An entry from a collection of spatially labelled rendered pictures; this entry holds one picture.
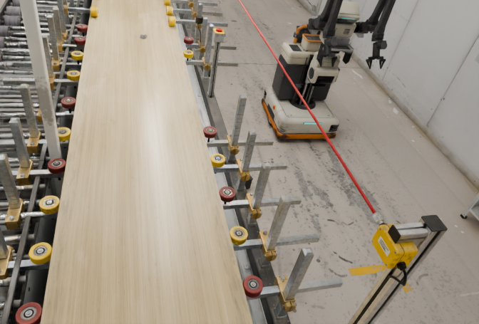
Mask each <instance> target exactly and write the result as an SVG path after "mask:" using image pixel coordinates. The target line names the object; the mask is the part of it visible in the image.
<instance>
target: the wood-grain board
mask: <svg viewBox="0 0 479 324"><path fill-rule="evenodd" d="M91 6H94V7H98V17H94V16H91V14H90V18H89V22H88V30H87V36H86V44H85V48H84V53H83V62H82V66H81V75H80V80H79V84H78V93H77V98H76V106H75V111H74V116H73V124H72V129H71V137H70V142H69V146H68V155H67V160H66V168H65V173H64V178H63V186H62V191H61V199H60V204H59V209H58V217H57V222H56V230H55V235H54V240H53V248H52V253H51V262H50V266H49V271H48V280H47V284H46V292H45V298H44V302H43V310H42V315H41V324H253V323H252V318H251V315H250V311H249V306H248V303H247V299H246V295H245V292H244V287H243V284H242V279H241V276H240V271H239V268H238V265H237V259H236V256H235V252H234V249H233V245H232V240H231V237H230V232H229V229H228V226H227V221H226V218H225V213H224V209H223V206H222V202H221V199H220V193H219V190H218V187H217V182H216V179H215V174H214V171H213V168H212V163H211V159H210V154H209V152H208V148H207V143H206V140H205V135H204V132H203V129H202V124H201V121H200V116H199V112H198V109H197V105H196V102H195V96H194V93H193V90H192V85H191V82H190V77H189V74H188V71H187V66H186V62H185V57H184V55H183V52H182V46H181V43H180V38H179V35H178V32H177V27H176V24H175V26H168V18H169V15H166V11H165V10H166V6H167V5H164V1H163V0H92V4H91ZM171 17H174V16H173V13H172V16H171ZM140 34H143V35H145V34H146V36H148V37H147V38H146V39H140V37H139V35H140Z"/></svg>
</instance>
